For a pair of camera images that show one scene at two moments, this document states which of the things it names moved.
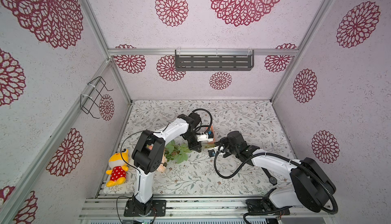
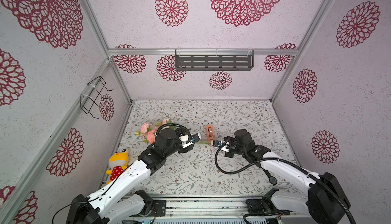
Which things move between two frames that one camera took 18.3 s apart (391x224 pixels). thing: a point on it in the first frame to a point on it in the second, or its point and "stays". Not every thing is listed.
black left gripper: x=194 y=147 to x=186 y=149
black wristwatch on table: x=272 y=180 stays
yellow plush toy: x=117 y=174 stays
